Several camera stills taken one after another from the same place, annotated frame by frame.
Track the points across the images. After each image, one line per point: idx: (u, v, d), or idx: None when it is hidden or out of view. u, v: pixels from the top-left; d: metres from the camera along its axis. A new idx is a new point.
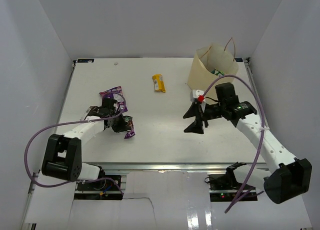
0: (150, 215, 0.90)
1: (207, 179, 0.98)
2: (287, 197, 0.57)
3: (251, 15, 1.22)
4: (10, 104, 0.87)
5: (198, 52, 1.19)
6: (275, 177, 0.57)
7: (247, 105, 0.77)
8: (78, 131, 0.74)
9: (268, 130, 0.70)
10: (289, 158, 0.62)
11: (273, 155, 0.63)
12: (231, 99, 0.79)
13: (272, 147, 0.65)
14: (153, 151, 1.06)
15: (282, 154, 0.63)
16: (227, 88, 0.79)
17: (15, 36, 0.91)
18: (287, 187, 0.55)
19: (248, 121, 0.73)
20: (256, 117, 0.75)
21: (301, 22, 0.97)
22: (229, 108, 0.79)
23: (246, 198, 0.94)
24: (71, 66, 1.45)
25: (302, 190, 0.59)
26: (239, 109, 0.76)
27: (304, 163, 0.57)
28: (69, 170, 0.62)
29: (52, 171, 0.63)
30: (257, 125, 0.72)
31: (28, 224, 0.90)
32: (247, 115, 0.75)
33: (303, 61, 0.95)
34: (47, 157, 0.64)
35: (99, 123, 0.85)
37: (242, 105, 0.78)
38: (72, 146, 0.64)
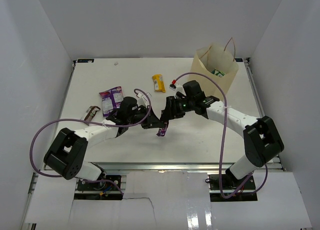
0: (151, 215, 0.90)
1: (207, 179, 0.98)
2: (267, 156, 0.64)
3: (251, 15, 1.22)
4: (10, 104, 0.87)
5: (198, 52, 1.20)
6: (248, 142, 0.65)
7: (211, 98, 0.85)
8: (89, 132, 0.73)
9: (231, 107, 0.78)
10: (252, 120, 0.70)
11: (239, 122, 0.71)
12: (197, 95, 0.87)
13: (237, 117, 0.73)
14: (153, 150, 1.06)
15: (246, 119, 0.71)
16: (192, 87, 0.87)
17: (15, 36, 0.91)
18: (261, 145, 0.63)
19: (213, 107, 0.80)
20: (220, 102, 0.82)
21: (301, 22, 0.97)
22: (197, 104, 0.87)
23: (245, 198, 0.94)
24: (71, 66, 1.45)
25: (276, 145, 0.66)
26: (204, 103, 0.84)
27: (267, 120, 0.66)
28: (67, 167, 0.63)
29: (52, 163, 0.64)
30: (221, 107, 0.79)
31: (28, 224, 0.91)
32: (211, 104, 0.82)
33: (302, 61, 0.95)
34: (52, 147, 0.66)
35: (112, 129, 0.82)
37: (207, 99, 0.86)
38: (77, 145, 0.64)
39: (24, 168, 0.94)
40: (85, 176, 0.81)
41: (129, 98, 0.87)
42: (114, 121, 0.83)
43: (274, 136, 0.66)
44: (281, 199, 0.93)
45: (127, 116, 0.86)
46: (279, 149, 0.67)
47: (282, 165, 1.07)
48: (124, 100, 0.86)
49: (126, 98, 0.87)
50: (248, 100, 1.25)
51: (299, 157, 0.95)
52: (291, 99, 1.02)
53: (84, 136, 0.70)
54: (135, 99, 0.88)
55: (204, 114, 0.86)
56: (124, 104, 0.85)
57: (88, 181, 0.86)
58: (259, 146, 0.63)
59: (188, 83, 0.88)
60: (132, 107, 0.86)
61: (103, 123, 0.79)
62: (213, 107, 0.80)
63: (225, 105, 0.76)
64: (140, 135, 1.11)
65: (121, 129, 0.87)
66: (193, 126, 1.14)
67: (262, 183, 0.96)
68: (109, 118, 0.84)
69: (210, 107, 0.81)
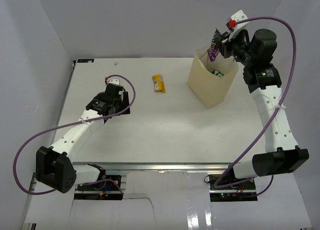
0: (151, 215, 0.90)
1: (207, 179, 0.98)
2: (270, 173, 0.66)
3: (251, 14, 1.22)
4: (10, 104, 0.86)
5: (198, 52, 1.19)
6: (267, 157, 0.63)
7: (272, 75, 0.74)
8: (69, 141, 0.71)
9: (283, 110, 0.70)
10: (289, 144, 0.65)
11: (275, 136, 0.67)
12: (261, 58, 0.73)
13: (277, 129, 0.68)
14: (153, 150, 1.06)
15: (285, 138, 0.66)
16: (264, 48, 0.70)
17: (15, 37, 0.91)
18: (274, 168, 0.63)
19: (266, 94, 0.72)
20: (277, 92, 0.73)
21: (302, 22, 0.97)
22: (252, 70, 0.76)
23: (246, 198, 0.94)
24: (71, 66, 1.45)
25: (286, 170, 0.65)
26: (263, 77, 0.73)
27: (303, 156, 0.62)
28: (60, 184, 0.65)
29: (46, 182, 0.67)
30: (275, 101, 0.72)
31: (28, 224, 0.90)
32: (267, 87, 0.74)
33: (304, 61, 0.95)
34: (38, 170, 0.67)
35: (95, 124, 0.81)
37: (267, 72, 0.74)
38: (58, 164, 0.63)
39: (24, 167, 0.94)
40: (83, 179, 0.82)
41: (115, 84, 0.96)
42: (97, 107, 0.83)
43: (293, 167, 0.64)
44: (281, 199, 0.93)
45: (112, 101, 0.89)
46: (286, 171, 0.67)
47: None
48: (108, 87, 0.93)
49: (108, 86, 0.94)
50: (248, 100, 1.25)
51: None
52: (291, 99, 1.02)
53: (63, 149, 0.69)
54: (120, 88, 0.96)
55: (251, 84, 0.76)
56: (111, 88, 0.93)
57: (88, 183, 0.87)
58: (272, 167, 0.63)
59: (264, 39, 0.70)
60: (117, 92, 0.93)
61: (82, 120, 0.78)
62: (266, 95, 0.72)
63: (279, 104, 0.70)
64: (139, 135, 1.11)
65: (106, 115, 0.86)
66: (193, 126, 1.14)
67: (265, 187, 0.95)
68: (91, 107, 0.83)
69: (265, 90, 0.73)
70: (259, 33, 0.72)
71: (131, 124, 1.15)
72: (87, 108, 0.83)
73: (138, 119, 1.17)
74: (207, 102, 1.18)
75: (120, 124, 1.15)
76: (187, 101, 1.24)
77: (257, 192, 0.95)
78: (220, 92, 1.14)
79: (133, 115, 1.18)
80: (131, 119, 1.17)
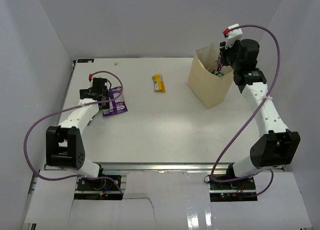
0: (151, 215, 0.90)
1: (207, 179, 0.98)
2: (267, 162, 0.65)
3: (251, 15, 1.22)
4: (10, 104, 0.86)
5: (198, 52, 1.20)
6: (260, 143, 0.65)
7: (258, 74, 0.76)
8: (75, 119, 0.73)
9: (270, 100, 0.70)
10: (280, 128, 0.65)
11: (266, 122, 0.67)
12: (247, 62, 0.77)
13: (267, 115, 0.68)
14: (153, 150, 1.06)
15: (275, 122, 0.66)
16: (248, 53, 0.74)
17: (15, 37, 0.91)
18: (269, 153, 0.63)
19: (253, 88, 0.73)
20: (264, 86, 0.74)
21: (302, 22, 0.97)
22: (240, 72, 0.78)
23: (246, 198, 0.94)
24: (71, 66, 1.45)
25: (283, 160, 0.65)
26: (248, 76, 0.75)
27: (294, 137, 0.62)
28: (74, 158, 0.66)
29: (57, 162, 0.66)
30: (262, 94, 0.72)
31: (28, 224, 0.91)
32: (254, 83, 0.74)
33: (303, 62, 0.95)
34: (49, 149, 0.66)
35: (93, 107, 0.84)
37: (253, 72, 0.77)
38: (70, 136, 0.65)
39: (25, 167, 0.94)
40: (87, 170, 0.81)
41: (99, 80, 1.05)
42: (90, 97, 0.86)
43: (288, 153, 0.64)
44: (281, 199, 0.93)
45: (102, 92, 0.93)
46: (284, 162, 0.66)
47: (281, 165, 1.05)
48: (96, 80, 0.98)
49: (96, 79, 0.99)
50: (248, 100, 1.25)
51: (300, 157, 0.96)
52: (291, 99, 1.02)
53: (72, 124, 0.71)
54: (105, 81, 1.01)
55: (240, 85, 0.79)
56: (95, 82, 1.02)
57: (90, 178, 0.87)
58: (267, 152, 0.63)
59: (248, 45, 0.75)
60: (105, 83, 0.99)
61: (81, 104, 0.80)
62: (253, 89, 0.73)
63: (266, 95, 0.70)
64: (139, 135, 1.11)
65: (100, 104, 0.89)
66: (193, 126, 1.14)
67: (264, 188, 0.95)
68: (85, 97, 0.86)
69: (252, 85, 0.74)
70: (244, 40, 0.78)
71: (131, 124, 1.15)
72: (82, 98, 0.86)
73: (138, 119, 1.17)
74: (208, 102, 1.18)
75: (120, 124, 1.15)
76: (187, 101, 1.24)
77: (257, 192, 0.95)
78: (218, 94, 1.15)
79: (133, 115, 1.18)
80: (131, 119, 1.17)
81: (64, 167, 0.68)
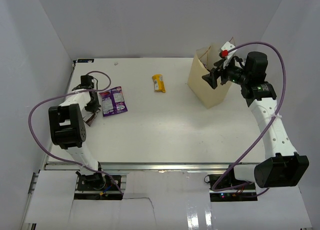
0: (151, 215, 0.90)
1: (207, 179, 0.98)
2: (272, 183, 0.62)
3: (251, 15, 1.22)
4: (9, 104, 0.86)
5: (197, 52, 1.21)
6: (266, 164, 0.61)
7: (268, 88, 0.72)
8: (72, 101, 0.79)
9: (279, 118, 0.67)
10: (288, 151, 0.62)
11: (273, 143, 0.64)
12: (256, 75, 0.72)
13: (275, 135, 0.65)
14: (153, 150, 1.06)
15: (283, 145, 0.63)
16: (256, 65, 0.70)
17: (15, 37, 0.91)
18: (274, 175, 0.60)
19: (262, 105, 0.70)
20: (273, 102, 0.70)
21: (302, 22, 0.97)
22: (248, 86, 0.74)
23: (246, 198, 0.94)
24: (71, 66, 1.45)
25: (289, 182, 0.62)
26: (258, 90, 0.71)
27: (303, 161, 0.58)
28: (78, 129, 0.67)
29: (62, 136, 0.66)
30: (271, 111, 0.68)
31: (28, 224, 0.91)
32: (263, 99, 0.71)
33: (303, 61, 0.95)
34: (52, 126, 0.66)
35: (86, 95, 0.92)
37: (263, 86, 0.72)
38: (73, 108, 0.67)
39: (25, 167, 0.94)
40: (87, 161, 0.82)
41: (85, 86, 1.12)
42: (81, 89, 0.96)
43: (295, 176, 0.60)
44: (281, 199, 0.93)
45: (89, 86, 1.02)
46: (290, 184, 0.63)
47: None
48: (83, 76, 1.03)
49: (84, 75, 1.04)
50: None
51: None
52: (291, 100, 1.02)
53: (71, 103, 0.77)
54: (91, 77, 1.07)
55: (248, 99, 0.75)
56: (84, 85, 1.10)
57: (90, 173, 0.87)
58: (272, 174, 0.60)
59: (257, 57, 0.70)
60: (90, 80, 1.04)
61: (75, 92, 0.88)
62: (261, 105, 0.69)
63: (275, 113, 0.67)
64: (139, 136, 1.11)
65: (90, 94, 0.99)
66: (193, 126, 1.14)
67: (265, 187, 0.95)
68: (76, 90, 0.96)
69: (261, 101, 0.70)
70: (253, 52, 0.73)
71: (131, 124, 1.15)
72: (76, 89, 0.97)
73: (138, 119, 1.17)
74: (208, 102, 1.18)
75: (120, 124, 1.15)
76: (186, 101, 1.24)
77: (257, 192, 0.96)
78: (218, 94, 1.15)
79: (133, 114, 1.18)
80: (131, 119, 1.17)
81: (69, 142, 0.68)
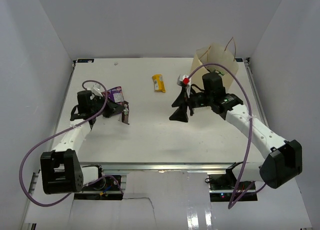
0: (151, 215, 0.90)
1: (207, 179, 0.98)
2: (282, 181, 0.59)
3: (250, 15, 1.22)
4: (9, 104, 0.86)
5: (197, 52, 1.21)
6: (267, 162, 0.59)
7: (233, 97, 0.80)
8: (68, 141, 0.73)
9: (255, 118, 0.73)
10: (279, 141, 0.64)
11: (264, 141, 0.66)
12: (218, 91, 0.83)
13: (261, 134, 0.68)
14: (153, 150, 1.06)
15: (272, 138, 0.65)
16: (213, 81, 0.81)
17: (15, 37, 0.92)
18: (281, 170, 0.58)
19: (236, 112, 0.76)
20: (243, 107, 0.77)
21: (301, 22, 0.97)
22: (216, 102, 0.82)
23: (246, 198, 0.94)
24: (71, 66, 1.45)
25: (296, 172, 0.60)
26: (226, 103, 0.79)
27: (296, 145, 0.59)
28: (72, 182, 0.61)
29: (56, 188, 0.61)
30: (245, 114, 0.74)
31: (28, 224, 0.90)
32: (234, 107, 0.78)
33: (302, 61, 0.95)
34: (45, 177, 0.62)
35: (86, 126, 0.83)
37: (228, 97, 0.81)
38: (67, 159, 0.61)
39: (25, 167, 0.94)
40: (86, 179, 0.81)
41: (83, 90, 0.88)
42: (80, 117, 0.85)
43: (297, 162, 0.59)
44: (281, 199, 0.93)
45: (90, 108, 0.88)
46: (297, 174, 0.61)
47: None
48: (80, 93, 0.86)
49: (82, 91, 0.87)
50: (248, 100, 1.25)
51: None
52: (291, 100, 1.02)
53: (66, 147, 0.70)
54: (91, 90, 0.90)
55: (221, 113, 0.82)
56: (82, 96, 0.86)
57: (91, 182, 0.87)
58: (277, 169, 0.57)
59: (210, 77, 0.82)
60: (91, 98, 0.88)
61: (73, 125, 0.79)
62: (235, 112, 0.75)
63: (250, 114, 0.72)
64: (139, 136, 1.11)
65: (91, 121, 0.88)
66: (193, 126, 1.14)
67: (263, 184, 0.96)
68: (75, 117, 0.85)
69: (232, 111, 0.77)
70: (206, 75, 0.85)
71: (131, 125, 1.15)
72: (72, 119, 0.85)
73: (138, 119, 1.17)
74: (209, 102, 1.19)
75: (120, 124, 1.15)
76: None
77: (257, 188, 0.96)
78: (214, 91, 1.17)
79: (133, 114, 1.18)
80: (131, 120, 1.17)
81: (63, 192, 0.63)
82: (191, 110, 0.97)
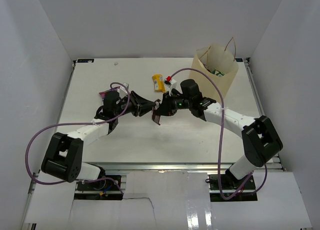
0: (151, 215, 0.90)
1: (207, 179, 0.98)
2: (266, 155, 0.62)
3: (250, 16, 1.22)
4: (9, 104, 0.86)
5: (198, 52, 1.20)
6: (247, 142, 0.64)
7: (208, 101, 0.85)
8: (82, 132, 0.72)
9: (228, 109, 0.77)
10: (250, 120, 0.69)
11: (237, 123, 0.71)
12: (195, 97, 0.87)
13: (234, 118, 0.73)
14: (153, 150, 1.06)
15: (243, 119, 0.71)
16: (191, 88, 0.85)
17: (16, 37, 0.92)
18: (260, 145, 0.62)
19: (210, 110, 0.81)
20: (217, 104, 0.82)
21: (301, 22, 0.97)
22: (194, 106, 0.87)
23: (246, 198, 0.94)
24: (71, 66, 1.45)
25: (277, 145, 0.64)
26: (201, 105, 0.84)
27: (265, 119, 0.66)
28: (67, 171, 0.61)
29: (50, 169, 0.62)
30: (218, 109, 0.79)
31: (28, 224, 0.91)
32: (209, 106, 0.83)
33: (302, 61, 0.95)
34: (48, 154, 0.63)
35: (104, 127, 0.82)
37: (204, 101, 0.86)
38: (73, 147, 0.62)
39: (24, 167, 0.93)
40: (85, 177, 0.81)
41: (112, 93, 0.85)
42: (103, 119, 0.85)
43: (272, 135, 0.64)
44: (281, 199, 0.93)
45: (114, 111, 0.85)
46: (278, 148, 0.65)
47: (282, 165, 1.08)
48: (107, 96, 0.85)
49: (109, 93, 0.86)
50: (248, 100, 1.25)
51: (300, 157, 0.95)
52: (291, 100, 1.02)
53: (78, 136, 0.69)
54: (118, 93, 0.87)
55: (199, 115, 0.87)
56: (107, 101, 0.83)
57: (89, 181, 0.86)
58: (256, 145, 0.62)
59: (187, 84, 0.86)
60: (116, 101, 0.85)
61: (93, 122, 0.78)
62: (210, 109, 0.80)
63: (222, 106, 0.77)
64: (139, 136, 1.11)
65: (112, 125, 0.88)
66: (193, 126, 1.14)
67: (262, 183, 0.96)
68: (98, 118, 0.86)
69: (207, 109, 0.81)
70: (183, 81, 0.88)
71: (131, 125, 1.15)
72: (96, 118, 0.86)
73: (138, 119, 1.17)
74: None
75: (120, 124, 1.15)
76: None
77: (257, 186, 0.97)
78: (208, 85, 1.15)
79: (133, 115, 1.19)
80: (131, 120, 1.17)
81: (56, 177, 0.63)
82: (171, 112, 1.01)
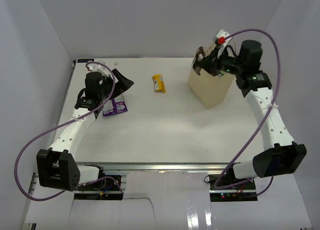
0: (151, 215, 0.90)
1: (207, 179, 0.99)
2: (271, 173, 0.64)
3: (250, 15, 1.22)
4: (10, 104, 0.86)
5: None
6: (266, 153, 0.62)
7: (263, 77, 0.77)
8: (67, 139, 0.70)
9: (275, 108, 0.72)
10: (286, 140, 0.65)
11: (271, 134, 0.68)
12: (252, 65, 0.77)
13: (273, 126, 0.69)
14: (152, 150, 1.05)
15: (281, 134, 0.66)
16: (252, 53, 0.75)
17: (16, 38, 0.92)
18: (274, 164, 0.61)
19: (258, 95, 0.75)
20: (268, 93, 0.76)
21: (301, 22, 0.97)
22: (243, 76, 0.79)
23: (246, 199, 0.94)
24: (71, 66, 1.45)
25: (288, 171, 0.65)
26: (253, 80, 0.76)
27: (300, 148, 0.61)
28: (67, 182, 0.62)
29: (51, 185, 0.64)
30: (267, 101, 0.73)
31: (28, 224, 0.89)
32: (258, 89, 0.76)
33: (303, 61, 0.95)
34: (41, 173, 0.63)
35: (89, 118, 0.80)
37: (258, 76, 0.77)
38: (61, 163, 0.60)
39: (24, 167, 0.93)
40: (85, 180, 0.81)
41: (92, 74, 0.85)
42: (87, 104, 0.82)
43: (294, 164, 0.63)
44: (281, 199, 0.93)
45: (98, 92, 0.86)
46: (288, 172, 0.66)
47: None
48: (88, 77, 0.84)
49: (88, 75, 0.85)
50: None
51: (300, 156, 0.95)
52: (291, 100, 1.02)
53: (64, 146, 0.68)
54: (99, 73, 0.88)
55: (243, 87, 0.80)
56: (89, 81, 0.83)
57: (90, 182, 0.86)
58: (270, 165, 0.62)
59: (250, 46, 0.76)
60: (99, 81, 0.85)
61: (75, 118, 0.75)
62: (257, 95, 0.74)
63: (272, 104, 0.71)
64: (139, 136, 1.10)
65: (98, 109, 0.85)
66: (193, 126, 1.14)
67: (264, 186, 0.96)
68: (80, 106, 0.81)
69: (257, 92, 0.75)
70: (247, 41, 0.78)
71: (131, 124, 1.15)
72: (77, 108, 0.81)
73: (138, 119, 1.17)
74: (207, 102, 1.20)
75: (120, 124, 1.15)
76: (184, 101, 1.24)
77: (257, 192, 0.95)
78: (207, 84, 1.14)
79: (133, 115, 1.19)
80: (131, 120, 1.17)
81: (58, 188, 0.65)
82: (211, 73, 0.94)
